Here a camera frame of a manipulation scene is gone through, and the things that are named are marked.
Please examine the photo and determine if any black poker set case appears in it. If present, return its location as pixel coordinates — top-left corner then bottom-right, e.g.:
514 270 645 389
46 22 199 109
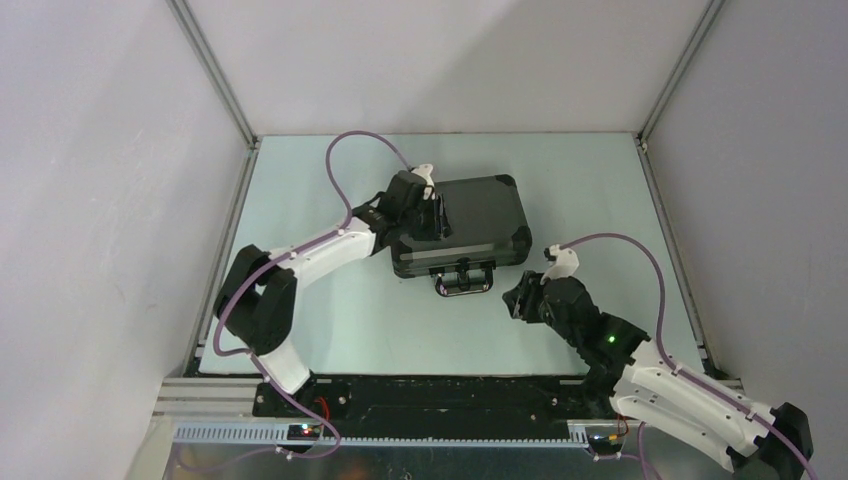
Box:
391 174 532 298

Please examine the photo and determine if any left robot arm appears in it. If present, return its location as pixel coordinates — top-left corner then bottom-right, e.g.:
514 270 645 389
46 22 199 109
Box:
213 164 450 395

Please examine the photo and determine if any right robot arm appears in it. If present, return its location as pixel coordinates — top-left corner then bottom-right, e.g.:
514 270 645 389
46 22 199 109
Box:
502 271 813 479

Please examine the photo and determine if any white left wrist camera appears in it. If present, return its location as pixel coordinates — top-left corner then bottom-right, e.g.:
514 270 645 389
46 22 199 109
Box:
410 164 435 200

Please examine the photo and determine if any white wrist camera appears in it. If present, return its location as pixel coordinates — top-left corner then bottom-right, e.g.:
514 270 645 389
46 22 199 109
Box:
410 164 435 200
541 244 580 284

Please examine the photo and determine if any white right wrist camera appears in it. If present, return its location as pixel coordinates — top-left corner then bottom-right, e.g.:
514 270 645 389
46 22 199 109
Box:
541 244 580 284

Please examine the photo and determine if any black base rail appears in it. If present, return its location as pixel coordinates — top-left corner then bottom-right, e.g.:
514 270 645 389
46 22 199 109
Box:
252 374 628 441

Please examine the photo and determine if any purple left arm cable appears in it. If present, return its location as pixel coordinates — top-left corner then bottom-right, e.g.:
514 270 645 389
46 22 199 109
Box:
173 130 415 465

